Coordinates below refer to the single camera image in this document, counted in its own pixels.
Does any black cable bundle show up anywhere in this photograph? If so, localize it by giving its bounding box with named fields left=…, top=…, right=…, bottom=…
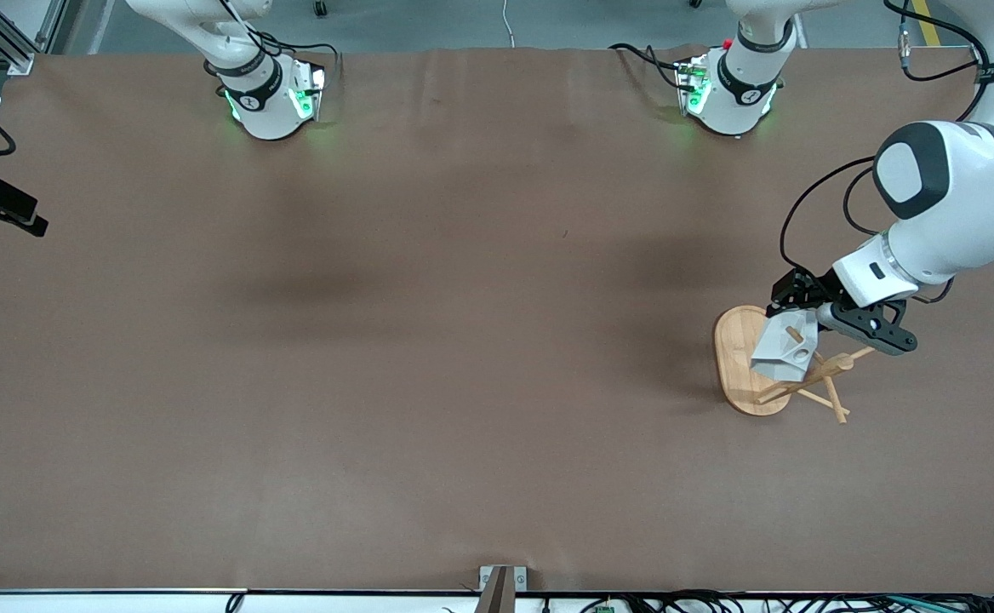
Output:
left=540, top=589, right=994, bottom=613

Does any base connector box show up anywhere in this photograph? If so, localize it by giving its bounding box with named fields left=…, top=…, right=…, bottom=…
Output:
left=287, top=58, right=328, bottom=122
left=676, top=53, right=712, bottom=116

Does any left base connector box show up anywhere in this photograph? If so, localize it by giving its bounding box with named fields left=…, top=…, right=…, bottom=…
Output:
left=676, top=53, right=712, bottom=116

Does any white faceted cup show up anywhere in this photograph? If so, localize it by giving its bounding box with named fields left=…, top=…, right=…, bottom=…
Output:
left=750, top=308, right=820, bottom=382

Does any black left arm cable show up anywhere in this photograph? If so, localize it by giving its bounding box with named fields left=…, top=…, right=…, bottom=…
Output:
left=780, top=0, right=993, bottom=306

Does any aluminium frame profile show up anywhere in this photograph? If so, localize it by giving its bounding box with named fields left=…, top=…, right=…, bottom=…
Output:
left=0, top=0, right=68, bottom=76

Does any black right base cable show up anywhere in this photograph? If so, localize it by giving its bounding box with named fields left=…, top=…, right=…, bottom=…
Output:
left=208, top=0, right=342, bottom=86

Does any black left base cable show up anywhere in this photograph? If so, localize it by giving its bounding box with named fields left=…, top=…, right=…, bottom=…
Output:
left=608, top=43, right=687, bottom=90

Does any right base connector box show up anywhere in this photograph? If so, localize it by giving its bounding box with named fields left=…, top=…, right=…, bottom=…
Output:
left=287, top=58, right=328, bottom=122

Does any black base cable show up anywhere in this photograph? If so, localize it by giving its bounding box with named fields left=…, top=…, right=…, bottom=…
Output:
left=608, top=43, right=687, bottom=90
left=208, top=0, right=342, bottom=86

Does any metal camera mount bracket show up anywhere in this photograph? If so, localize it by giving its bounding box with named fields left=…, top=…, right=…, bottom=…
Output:
left=478, top=564, right=528, bottom=613

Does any brown table cover sheet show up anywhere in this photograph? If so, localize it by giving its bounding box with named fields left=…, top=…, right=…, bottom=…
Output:
left=0, top=44, right=994, bottom=594

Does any wooden cup rack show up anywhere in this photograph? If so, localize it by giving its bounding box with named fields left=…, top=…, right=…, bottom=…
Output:
left=713, top=305, right=884, bottom=424

